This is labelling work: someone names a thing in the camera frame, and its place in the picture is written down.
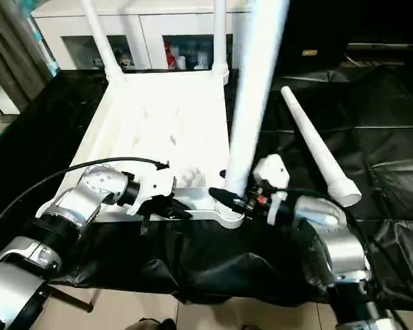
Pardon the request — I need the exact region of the black table mat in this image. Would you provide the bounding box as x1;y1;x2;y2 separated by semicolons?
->
0;65;413;310

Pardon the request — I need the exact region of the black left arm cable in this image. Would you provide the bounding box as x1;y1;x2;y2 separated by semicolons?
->
0;157;170;241

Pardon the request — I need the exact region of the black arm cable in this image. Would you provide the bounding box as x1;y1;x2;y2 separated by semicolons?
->
0;157;170;241
268;187;413;330

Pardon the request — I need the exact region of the white display cabinet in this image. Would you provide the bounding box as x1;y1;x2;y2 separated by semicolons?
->
31;0;252;71

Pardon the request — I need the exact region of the black left robot foot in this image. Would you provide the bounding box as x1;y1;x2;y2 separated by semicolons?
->
134;318;176;330

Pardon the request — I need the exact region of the white plastic table leg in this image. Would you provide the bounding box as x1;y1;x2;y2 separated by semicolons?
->
224;0;291;199
212;0;231;78
79;0;128;82
281;86;363;208

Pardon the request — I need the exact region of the black cabinet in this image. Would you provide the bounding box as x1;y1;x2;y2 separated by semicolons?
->
275;0;413;76

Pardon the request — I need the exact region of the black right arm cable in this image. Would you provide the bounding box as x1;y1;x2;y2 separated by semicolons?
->
268;187;413;330

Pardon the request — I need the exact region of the black table frame leg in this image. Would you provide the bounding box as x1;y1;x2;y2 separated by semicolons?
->
52;287;96;314

